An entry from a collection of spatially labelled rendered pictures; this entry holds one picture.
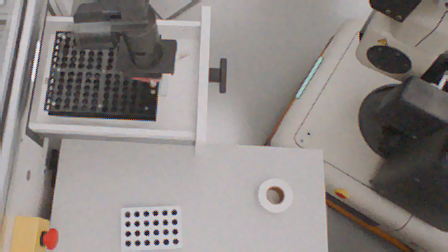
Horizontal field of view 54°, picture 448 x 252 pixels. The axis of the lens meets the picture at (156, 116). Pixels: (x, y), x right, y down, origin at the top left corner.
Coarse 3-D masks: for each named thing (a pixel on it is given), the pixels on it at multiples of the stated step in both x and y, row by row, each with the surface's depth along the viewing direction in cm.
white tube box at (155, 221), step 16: (128, 208) 89; (144, 208) 89; (160, 208) 89; (176, 208) 89; (128, 224) 92; (144, 224) 91; (160, 224) 88; (176, 224) 91; (128, 240) 89; (144, 240) 87; (160, 240) 87; (176, 240) 90
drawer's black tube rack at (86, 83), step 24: (72, 48) 90; (72, 72) 88; (96, 72) 88; (120, 72) 88; (48, 96) 87; (72, 96) 87; (96, 96) 89; (120, 96) 86; (144, 96) 89; (144, 120) 88
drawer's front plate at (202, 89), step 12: (204, 12) 88; (204, 24) 87; (204, 36) 86; (204, 48) 85; (204, 60) 84; (204, 72) 84; (204, 84) 83; (204, 96) 82; (204, 108) 81; (204, 120) 81; (204, 132) 80; (204, 144) 80
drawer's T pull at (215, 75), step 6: (222, 60) 86; (222, 66) 86; (210, 72) 85; (216, 72) 85; (222, 72) 85; (210, 78) 85; (216, 78) 85; (222, 78) 85; (222, 84) 84; (222, 90) 84
